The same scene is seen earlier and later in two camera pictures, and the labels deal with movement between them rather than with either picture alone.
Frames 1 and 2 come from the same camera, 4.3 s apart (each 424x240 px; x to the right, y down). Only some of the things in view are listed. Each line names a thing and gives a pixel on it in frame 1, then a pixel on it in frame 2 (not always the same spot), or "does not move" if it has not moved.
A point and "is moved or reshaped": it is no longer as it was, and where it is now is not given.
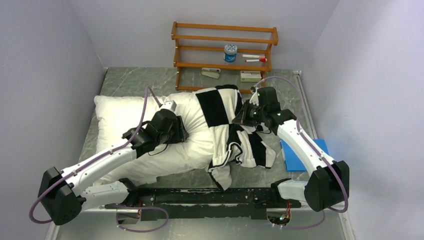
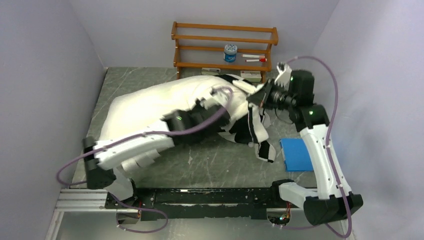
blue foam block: x=292 y=163 does not move
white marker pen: x=253 y=56 does not move
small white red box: x=250 y=76 does not move
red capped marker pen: x=261 y=60 does not move
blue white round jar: x=230 y=53 does not move
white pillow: x=114 y=116 -> x=147 y=107
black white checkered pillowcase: x=232 y=143 is moved or reshaped
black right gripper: x=239 y=118 -> x=263 y=95
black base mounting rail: x=210 y=203 does not move
